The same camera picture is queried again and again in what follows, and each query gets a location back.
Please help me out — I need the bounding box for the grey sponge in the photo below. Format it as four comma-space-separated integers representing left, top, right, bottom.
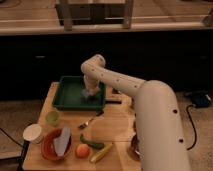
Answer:
82, 89, 98, 99

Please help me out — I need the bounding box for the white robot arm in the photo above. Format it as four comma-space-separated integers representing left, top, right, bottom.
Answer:
81, 54, 191, 171

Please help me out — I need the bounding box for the green plastic tray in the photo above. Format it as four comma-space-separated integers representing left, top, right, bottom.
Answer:
52, 76, 106, 111

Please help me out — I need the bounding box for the light green cup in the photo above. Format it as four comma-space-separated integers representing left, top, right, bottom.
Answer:
45, 111, 60, 127

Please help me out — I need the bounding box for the green chili pepper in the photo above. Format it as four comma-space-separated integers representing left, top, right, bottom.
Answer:
80, 134, 105, 150

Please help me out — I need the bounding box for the grey cloth in bowl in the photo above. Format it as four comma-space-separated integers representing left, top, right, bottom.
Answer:
53, 127, 71, 157

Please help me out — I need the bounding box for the yellow corn cob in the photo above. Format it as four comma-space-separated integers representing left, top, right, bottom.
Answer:
90, 143, 113, 163

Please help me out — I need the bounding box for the orange fruit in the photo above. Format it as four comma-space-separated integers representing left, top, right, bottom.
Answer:
76, 144, 90, 158

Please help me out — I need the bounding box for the red bowl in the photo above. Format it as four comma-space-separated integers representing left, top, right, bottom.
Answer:
41, 128, 72, 161

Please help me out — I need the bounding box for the black device on floor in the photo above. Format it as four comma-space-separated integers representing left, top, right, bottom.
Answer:
186, 91, 212, 108

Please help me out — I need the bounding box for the wooden frame stand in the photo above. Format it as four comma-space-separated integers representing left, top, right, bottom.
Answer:
54, 0, 134, 31

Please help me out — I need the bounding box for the black power cable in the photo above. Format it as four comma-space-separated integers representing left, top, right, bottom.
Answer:
185, 104, 198, 152

